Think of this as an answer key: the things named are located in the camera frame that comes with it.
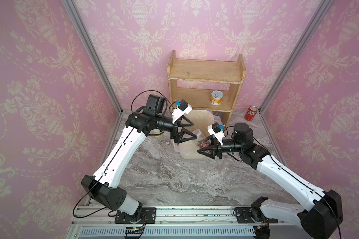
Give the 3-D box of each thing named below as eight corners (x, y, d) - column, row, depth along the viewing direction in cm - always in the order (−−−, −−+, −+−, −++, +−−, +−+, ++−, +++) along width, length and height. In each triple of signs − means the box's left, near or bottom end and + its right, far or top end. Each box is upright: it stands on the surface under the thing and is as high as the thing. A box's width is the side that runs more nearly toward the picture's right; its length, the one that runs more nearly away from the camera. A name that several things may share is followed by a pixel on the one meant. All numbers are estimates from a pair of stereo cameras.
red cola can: (245, 121, 116) (250, 111, 107) (243, 116, 120) (248, 105, 111) (252, 121, 116) (258, 111, 107) (250, 116, 120) (256, 105, 111)
